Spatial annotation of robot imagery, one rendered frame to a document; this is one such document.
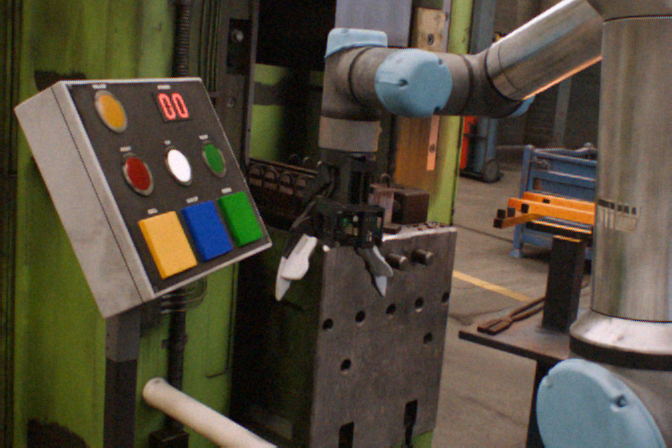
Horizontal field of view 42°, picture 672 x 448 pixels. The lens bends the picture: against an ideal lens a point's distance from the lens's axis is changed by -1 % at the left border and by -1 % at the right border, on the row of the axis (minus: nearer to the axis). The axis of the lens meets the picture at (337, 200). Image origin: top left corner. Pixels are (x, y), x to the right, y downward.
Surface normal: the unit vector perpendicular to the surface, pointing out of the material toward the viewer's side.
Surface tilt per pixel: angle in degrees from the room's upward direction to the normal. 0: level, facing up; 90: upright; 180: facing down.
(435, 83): 90
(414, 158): 90
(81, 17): 89
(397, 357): 90
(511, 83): 130
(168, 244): 60
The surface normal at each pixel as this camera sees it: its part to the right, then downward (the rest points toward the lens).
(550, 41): -0.75, 0.36
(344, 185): -0.92, 0.00
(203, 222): 0.85, -0.37
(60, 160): -0.34, 0.14
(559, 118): -0.79, 0.04
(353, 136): 0.18, 0.19
